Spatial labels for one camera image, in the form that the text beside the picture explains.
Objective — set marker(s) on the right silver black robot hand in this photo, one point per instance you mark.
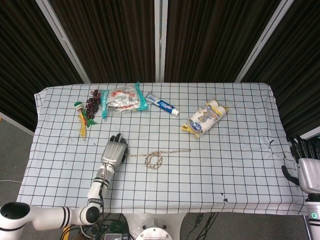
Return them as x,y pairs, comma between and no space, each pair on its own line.
310,172

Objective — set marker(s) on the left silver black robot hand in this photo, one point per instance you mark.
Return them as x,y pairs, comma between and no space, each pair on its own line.
113,152

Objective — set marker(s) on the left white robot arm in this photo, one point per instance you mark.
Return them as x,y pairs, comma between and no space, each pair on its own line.
50,216

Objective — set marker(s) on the dark red plastic grape bunch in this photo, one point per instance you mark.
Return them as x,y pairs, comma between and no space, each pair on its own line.
92,106

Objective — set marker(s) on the teal clear snack bag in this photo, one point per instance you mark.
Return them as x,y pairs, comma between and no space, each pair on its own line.
122,101

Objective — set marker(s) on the white black checkered tablecloth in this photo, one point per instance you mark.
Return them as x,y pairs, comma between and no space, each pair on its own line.
160,185

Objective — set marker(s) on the blue white toothpaste tube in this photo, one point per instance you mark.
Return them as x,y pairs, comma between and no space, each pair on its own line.
163,105

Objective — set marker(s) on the green circuit board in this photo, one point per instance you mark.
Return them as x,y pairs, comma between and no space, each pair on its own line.
115,227

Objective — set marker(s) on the silver robot torso base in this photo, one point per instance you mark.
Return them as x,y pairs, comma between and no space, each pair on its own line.
155,225

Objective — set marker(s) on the yellow packaged rolls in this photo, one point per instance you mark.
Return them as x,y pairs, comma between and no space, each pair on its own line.
205,118

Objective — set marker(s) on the dark pleated curtain panel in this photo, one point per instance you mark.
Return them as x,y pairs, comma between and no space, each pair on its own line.
215,37
297,75
22,62
107,37

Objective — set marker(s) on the white partition base rail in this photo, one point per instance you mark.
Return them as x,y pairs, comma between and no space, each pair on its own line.
15,123
311,134

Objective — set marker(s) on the white partition frame post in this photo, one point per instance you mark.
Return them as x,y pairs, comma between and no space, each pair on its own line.
265,37
62,37
160,37

